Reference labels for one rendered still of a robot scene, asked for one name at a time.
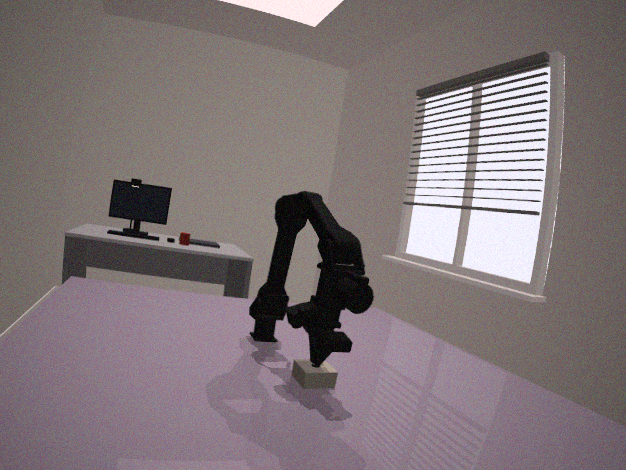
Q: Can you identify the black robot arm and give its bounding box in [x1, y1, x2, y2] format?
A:
[249, 191, 373, 342]

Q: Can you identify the beige rectangular block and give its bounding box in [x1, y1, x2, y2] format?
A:
[291, 359, 338, 389]

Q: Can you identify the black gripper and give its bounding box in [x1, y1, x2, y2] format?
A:
[303, 293, 353, 366]

